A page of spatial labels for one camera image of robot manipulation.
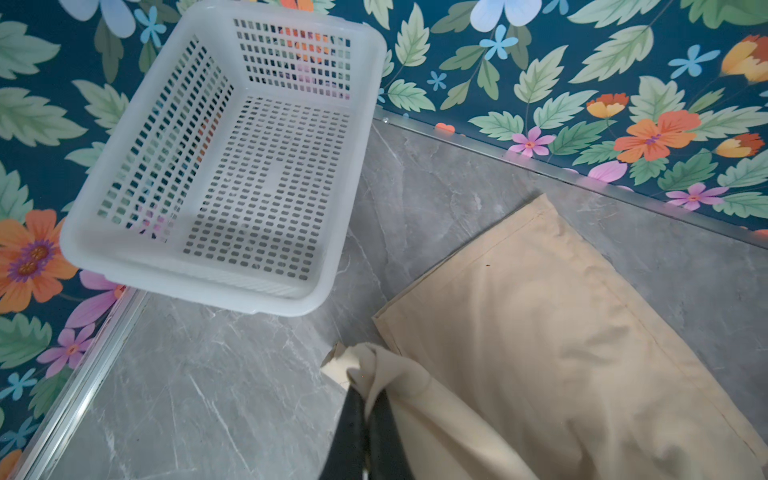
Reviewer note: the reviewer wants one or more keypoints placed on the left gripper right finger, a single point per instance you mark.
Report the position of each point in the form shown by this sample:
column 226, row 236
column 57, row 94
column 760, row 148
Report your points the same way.
column 387, row 458

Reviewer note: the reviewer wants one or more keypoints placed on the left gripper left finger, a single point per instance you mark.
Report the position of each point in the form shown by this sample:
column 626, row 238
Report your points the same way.
column 347, row 454

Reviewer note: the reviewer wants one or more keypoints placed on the beige shorts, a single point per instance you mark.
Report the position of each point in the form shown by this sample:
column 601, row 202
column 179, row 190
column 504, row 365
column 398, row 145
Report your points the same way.
column 526, row 355

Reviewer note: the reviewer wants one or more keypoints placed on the white plastic laundry basket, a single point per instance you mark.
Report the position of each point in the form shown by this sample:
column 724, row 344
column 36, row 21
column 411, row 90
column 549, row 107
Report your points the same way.
column 230, row 178

